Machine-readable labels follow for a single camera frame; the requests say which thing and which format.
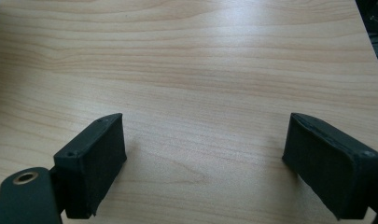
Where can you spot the dark equipment beside table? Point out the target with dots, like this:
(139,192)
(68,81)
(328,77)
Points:
(375,28)

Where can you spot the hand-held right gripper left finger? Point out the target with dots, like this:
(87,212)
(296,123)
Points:
(93,161)

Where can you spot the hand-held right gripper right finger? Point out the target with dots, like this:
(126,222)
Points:
(329,168)

